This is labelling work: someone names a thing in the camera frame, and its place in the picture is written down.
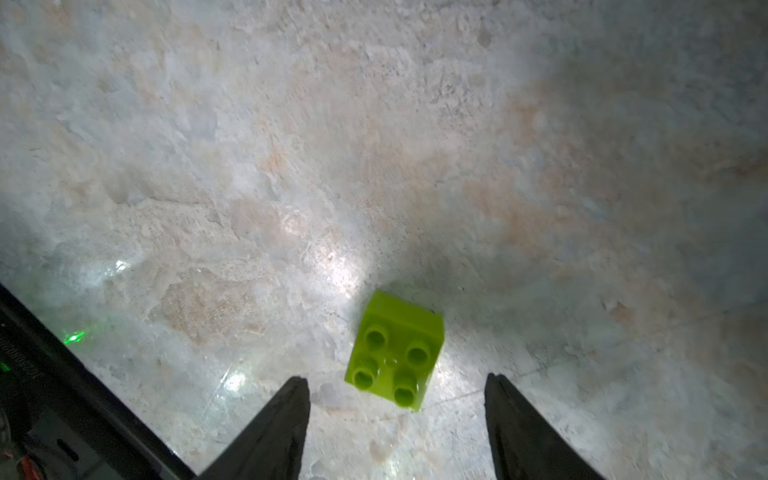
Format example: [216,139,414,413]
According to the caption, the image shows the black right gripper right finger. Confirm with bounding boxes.
[484,373,602,480]

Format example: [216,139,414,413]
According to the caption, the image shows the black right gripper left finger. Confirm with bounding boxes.
[199,376,311,479]

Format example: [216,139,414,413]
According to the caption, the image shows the small green studded lego brick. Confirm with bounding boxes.
[344,290,445,411]

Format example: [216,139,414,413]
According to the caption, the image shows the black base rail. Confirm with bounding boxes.
[1,289,196,479]

